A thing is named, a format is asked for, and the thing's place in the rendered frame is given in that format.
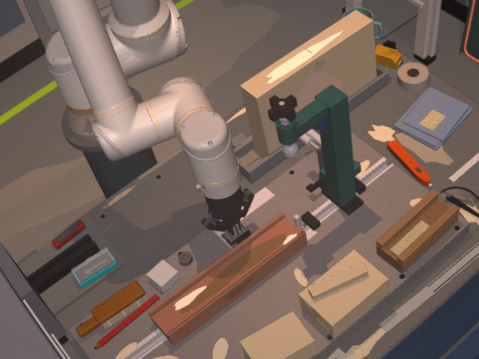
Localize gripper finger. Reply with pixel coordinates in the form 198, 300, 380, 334
222, 214, 251, 246
202, 213, 234, 240

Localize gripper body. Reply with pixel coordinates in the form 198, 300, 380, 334
204, 188, 256, 224

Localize grey clamp bed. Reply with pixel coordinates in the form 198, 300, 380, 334
0, 67, 479, 359

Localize brown grooved spacer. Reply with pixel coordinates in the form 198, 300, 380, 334
147, 211, 309, 347

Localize black stop block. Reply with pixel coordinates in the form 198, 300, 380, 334
301, 211, 320, 230

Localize green clamp pillar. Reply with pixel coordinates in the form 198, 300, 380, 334
275, 85, 367, 211

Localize beige grooved block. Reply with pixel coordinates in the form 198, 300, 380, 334
298, 249, 391, 340

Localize beige foam sign blank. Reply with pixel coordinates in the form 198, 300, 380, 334
239, 9, 377, 159

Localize dark red-edged sign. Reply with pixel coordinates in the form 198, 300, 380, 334
460, 0, 479, 64

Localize white small block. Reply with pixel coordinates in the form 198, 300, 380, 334
146, 260, 182, 295

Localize black star knob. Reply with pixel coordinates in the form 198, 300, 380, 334
267, 94, 299, 122

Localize beige plain block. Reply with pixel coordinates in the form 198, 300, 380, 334
239, 310, 317, 359

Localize brown bench brush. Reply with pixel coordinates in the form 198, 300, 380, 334
75, 280, 147, 338

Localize teal clear-lid box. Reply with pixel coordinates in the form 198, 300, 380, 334
70, 247, 119, 289

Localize red pencil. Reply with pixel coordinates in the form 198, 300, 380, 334
94, 293, 161, 350

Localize red small scraper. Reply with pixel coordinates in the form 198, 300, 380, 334
51, 219, 87, 250

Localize black long bar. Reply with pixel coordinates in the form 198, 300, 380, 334
25, 233, 101, 295

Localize brown wooden channel block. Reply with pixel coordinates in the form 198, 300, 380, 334
376, 189, 461, 274

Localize orange utility knife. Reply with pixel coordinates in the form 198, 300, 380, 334
386, 139, 433, 188

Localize grey cabinet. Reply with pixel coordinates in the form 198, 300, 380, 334
0, 242, 70, 359

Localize orange tape measure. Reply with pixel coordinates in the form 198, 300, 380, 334
374, 40, 403, 69

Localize grey tape roll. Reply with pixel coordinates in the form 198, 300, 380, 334
396, 61, 429, 92

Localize blue-grey sandpaper sheets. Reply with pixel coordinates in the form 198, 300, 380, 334
393, 87, 474, 151

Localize black safety glasses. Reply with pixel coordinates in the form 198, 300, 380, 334
440, 185, 479, 217

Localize teal mug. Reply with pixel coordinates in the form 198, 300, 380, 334
342, 7, 385, 40

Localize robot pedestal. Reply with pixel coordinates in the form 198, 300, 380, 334
66, 126, 159, 200

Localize white aluminium post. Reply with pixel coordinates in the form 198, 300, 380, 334
410, 0, 443, 65

